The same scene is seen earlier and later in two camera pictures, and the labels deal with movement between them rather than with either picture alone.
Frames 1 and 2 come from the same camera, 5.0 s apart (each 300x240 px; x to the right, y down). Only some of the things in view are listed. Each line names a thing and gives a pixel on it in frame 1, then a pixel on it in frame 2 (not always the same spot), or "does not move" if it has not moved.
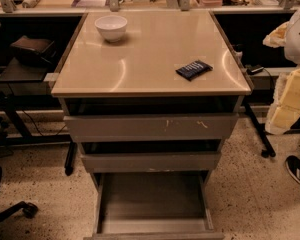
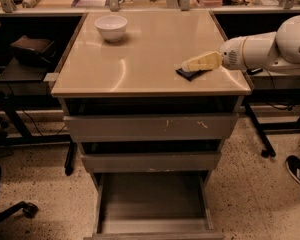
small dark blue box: (194, 70) does not move
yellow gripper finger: (293, 104) -> (231, 57)
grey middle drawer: (189, 162) does not move
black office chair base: (30, 210) does not move
